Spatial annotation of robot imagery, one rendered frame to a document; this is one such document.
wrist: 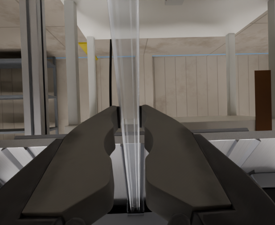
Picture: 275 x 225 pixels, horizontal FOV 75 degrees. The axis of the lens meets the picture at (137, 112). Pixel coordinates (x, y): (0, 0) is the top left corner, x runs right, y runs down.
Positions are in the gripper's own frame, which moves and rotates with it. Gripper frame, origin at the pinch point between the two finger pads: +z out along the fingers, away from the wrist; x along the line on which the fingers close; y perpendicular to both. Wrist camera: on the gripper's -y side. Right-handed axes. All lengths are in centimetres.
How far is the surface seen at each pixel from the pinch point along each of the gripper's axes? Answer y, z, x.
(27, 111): 13.4, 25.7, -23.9
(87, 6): -8, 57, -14
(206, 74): 99, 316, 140
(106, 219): 20.5, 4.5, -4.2
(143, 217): 20.5, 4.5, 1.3
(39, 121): 15.5, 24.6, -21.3
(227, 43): 7, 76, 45
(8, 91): 116, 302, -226
